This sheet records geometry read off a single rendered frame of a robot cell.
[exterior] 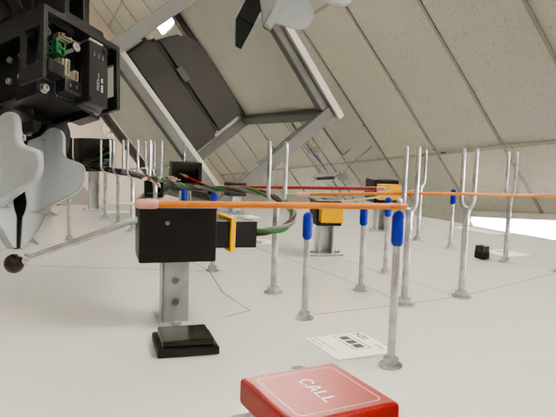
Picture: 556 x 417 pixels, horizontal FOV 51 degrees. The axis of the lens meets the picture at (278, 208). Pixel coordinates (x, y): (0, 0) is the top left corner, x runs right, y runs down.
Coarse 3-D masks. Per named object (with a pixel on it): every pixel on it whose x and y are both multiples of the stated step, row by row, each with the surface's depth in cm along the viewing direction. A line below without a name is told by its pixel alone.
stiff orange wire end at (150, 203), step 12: (120, 204) 32; (132, 204) 32; (144, 204) 32; (156, 204) 33; (168, 204) 33; (180, 204) 33; (192, 204) 33; (204, 204) 33; (216, 204) 33; (228, 204) 34; (240, 204) 34; (252, 204) 34; (264, 204) 34; (276, 204) 34; (288, 204) 34; (300, 204) 35; (312, 204) 35; (324, 204) 35; (336, 204) 35; (348, 204) 35; (360, 204) 36; (372, 204) 36; (384, 204) 36; (396, 204) 36
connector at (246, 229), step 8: (224, 224) 44; (240, 224) 45; (248, 224) 45; (256, 224) 45; (216, 232) 44; (224, 232) 44; (240, 232) 45; (248, 232) 45; (256, 232) 46; (216, 240) 44; (224, 240) 44; (240, 240) 45; (248, 240) 45
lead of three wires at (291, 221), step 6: (276, 198) 55; (288, 210) 52; (294, 210) 52; (294, 216) 50; (288, 222) 49; (294, 222) 50; (258, 228) 47; (264, 228) 47; (270, 228) 47; (276, 228) 48; (282, 228) 48; (288, 228) 49; (258, 234) 47; (264, 234) 47
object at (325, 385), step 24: (264, 384) 25; (288, 384) 25; (312, 384) 25; (336, 384) 25; (360, 384) 26; (264, 408) 24; (288, 408) 23; (312, 408) 23; (336, 408) 23; (360, 408) 23; (384, 408) 24
